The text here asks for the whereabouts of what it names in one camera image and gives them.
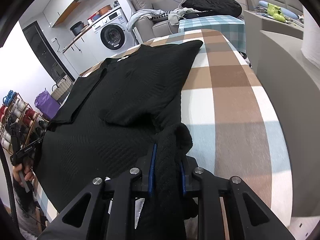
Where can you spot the white front-load washing machine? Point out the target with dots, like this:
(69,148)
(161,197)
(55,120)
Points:
(111,36)

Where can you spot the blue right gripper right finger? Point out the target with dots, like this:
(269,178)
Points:
(189,183)

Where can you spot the grey sofa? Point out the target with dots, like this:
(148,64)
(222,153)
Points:
(148,28)

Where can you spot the black cooking pot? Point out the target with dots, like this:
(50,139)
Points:
(77,28)

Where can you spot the black knit sweater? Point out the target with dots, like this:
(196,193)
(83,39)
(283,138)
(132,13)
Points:
(114,116)

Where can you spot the white grey clothes pile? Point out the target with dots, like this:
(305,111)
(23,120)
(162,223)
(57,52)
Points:
(174,16)

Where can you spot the blue plaid side table cloth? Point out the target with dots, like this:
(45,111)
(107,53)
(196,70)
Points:
(232,28)

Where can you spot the green toy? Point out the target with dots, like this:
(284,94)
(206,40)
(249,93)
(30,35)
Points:
(275,12)

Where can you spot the purple bag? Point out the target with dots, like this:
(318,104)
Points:
(47,104)

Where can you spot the white paper towel roll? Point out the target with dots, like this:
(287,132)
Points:
(311,39)

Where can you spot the wooden shoe rack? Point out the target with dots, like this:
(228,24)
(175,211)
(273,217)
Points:
(29,124)

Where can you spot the black quilted jacket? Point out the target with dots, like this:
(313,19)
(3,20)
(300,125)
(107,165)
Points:
(215,7)

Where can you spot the woven laundry basket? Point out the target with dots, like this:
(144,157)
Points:
(62,88)

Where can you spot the person's left hand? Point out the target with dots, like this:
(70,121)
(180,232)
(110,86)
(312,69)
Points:
(26,168)

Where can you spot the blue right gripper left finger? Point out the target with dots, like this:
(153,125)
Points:
(144,184)

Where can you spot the plaid checkered tablecloth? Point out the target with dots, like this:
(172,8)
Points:
(235,133)

